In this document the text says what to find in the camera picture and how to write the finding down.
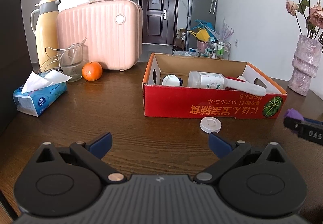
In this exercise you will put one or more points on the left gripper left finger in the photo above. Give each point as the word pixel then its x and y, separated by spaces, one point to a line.
pixel 96 148

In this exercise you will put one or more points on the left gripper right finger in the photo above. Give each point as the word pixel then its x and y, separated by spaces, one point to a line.
pixel 224 148

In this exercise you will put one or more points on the purple cap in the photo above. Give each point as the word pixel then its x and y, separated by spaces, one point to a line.
pixel 293 116

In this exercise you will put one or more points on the white spray bottle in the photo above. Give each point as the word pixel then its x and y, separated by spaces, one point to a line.
pixel 197 79

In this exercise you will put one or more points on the white round lid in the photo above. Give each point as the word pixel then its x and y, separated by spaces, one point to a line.
pixel 210 124

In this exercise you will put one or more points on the purple textured vase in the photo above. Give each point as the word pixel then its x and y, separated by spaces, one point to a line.
pixel 305 63

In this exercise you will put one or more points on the blue tissue pack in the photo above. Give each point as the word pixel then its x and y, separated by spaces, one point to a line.
pixel 40 91

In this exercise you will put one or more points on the orange fruit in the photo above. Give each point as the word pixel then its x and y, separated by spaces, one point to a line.
pixel 92 71

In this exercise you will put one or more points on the red cardboard box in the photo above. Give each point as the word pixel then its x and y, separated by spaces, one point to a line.
pixel 186 102

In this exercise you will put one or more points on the black chair back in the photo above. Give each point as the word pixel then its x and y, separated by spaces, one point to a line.
pixel 16 65

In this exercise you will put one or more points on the yellow blue toy pile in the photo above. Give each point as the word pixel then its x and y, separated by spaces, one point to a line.
pixel 204 31

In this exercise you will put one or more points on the pink suitcase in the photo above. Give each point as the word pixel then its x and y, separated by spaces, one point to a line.
pixel 111 31

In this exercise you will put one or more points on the yellow thermos jug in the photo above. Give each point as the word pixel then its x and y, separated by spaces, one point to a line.
pixel 43 24

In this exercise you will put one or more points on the grey refrigerator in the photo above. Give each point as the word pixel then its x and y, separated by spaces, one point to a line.
pixel 199 12

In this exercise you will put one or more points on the dark brown entrance door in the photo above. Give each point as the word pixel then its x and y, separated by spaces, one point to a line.
pixel 159 21

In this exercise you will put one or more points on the wire storage cart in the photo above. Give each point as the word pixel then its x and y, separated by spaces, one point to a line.
pixel 218 49

